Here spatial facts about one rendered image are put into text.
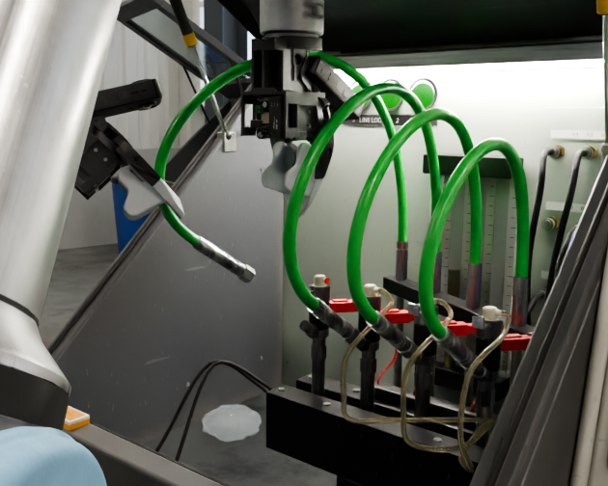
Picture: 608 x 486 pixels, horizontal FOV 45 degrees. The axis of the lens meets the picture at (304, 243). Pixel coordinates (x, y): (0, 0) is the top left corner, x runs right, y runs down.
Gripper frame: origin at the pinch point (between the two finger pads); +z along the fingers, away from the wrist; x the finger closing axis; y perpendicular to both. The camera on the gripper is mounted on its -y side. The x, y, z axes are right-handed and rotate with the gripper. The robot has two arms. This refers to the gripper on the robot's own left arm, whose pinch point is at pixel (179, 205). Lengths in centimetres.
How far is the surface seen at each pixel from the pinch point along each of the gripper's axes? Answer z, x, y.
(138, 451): 17.2, 3.3, 24.7
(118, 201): -53, -607, -46
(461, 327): 33.6, 13.7, -11.3
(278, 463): 37.3, -15.6, 15.2
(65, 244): -65, -686, 17
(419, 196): 25.5, -14.8, -30.2
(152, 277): 4.5, -23.0, 7.8
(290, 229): 10.3, 18.6, -3.9
